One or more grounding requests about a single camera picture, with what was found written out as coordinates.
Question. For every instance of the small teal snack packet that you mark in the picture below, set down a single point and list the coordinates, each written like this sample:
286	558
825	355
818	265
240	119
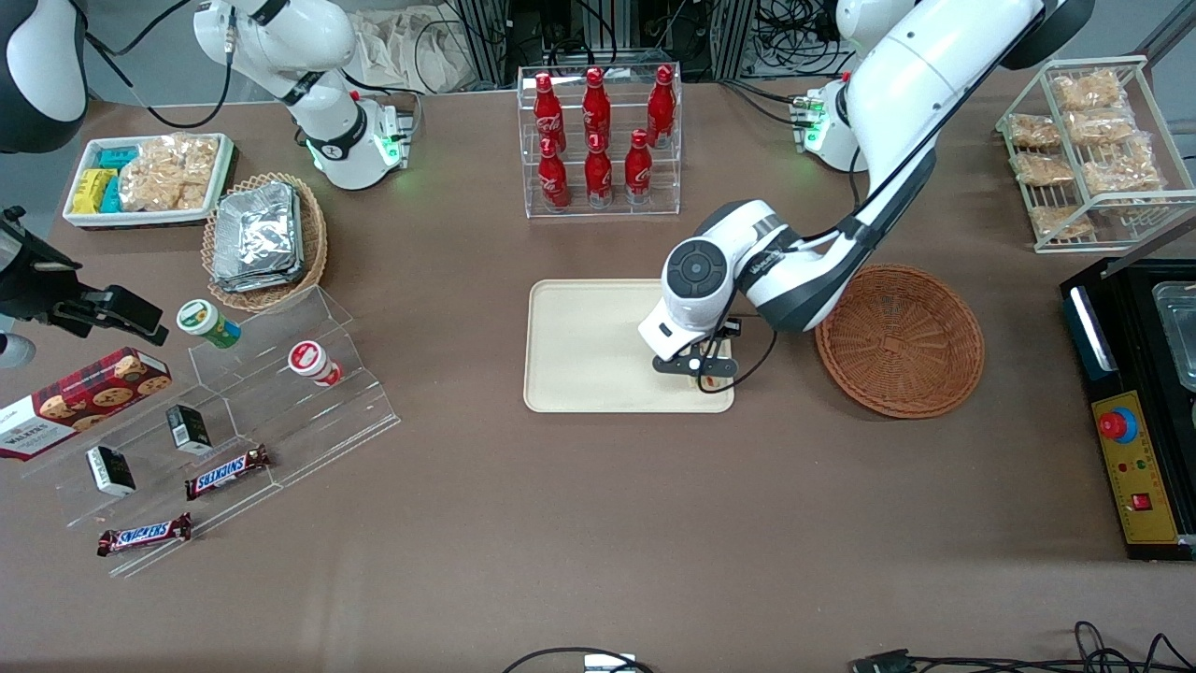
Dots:
119	156

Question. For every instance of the oval brown wicker basket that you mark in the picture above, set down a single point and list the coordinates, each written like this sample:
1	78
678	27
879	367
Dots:
316	243

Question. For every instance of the red lidded snack cup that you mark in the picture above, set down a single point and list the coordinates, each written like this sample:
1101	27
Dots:
313	362

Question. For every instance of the cream plastic tray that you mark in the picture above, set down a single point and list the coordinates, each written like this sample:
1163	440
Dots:
589	346

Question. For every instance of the clear plastic container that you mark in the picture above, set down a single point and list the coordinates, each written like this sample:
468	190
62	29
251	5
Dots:
1179	336

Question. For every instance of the green lidded snack cup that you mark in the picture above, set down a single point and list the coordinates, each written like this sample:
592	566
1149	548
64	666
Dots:
207	322

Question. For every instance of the beige cloth bag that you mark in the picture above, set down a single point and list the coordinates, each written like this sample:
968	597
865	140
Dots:
402	47

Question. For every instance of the round brown wicker basket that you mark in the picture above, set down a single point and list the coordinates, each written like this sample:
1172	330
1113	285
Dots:
897	346

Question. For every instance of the red Walkers cookie box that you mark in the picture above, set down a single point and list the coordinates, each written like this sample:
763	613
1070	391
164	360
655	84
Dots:
84	402

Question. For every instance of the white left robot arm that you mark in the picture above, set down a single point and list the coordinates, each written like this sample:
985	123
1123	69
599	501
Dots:
916	75

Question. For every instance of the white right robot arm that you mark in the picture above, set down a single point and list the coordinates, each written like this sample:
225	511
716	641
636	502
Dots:
280	37

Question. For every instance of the clear acrylic step display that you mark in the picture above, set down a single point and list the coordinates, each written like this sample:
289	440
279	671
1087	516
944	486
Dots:
308	421

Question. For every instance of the yellow snack packet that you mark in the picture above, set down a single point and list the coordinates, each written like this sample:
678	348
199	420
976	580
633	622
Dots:
92	190

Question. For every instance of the black right wrist connector block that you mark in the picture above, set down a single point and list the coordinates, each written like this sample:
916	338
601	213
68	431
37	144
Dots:
117	311

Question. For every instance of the black wrist connector block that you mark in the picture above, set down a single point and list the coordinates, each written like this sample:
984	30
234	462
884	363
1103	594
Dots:
117	311
730	327

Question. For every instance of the clear bag of rice crackers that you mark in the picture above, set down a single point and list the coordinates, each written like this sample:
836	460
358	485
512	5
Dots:
1042	169
1034	131
1121	173
1087	91
1103	126
1060	221

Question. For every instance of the black control box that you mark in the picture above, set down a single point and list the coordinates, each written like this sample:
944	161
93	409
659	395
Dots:
1084	327

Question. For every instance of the small white plug box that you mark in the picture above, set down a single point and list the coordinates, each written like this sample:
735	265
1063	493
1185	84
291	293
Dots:
609	664

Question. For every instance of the yellow control panel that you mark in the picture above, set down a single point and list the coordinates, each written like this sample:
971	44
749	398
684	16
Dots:
1140	477

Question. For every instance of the small black carton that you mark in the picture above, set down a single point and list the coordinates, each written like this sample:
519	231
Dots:
111	470
190	429

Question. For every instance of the Snickers chocolate bar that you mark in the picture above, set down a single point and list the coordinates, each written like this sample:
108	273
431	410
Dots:
227	472
145	535

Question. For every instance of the clear acrylic bottle rack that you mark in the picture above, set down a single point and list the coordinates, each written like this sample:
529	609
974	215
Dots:
603	210

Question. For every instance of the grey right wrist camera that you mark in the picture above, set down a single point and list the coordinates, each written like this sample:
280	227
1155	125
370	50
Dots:
13	349

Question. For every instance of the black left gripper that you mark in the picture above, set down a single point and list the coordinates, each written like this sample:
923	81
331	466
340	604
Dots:
728	329

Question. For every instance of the white rectangular snack bin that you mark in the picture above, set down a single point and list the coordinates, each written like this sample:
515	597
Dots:
140	218

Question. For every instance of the red emergency stop button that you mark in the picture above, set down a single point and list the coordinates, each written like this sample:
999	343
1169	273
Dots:
1114	425

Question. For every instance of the black left wrist connector block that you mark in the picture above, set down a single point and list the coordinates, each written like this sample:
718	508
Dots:
730	327

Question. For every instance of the red cola bottle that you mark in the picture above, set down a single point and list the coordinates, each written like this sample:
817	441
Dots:
599	173
662	103
547	107
596	103
553	178
638	168

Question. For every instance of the narrow teal snack packet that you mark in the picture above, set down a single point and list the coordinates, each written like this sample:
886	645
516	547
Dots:
111	194

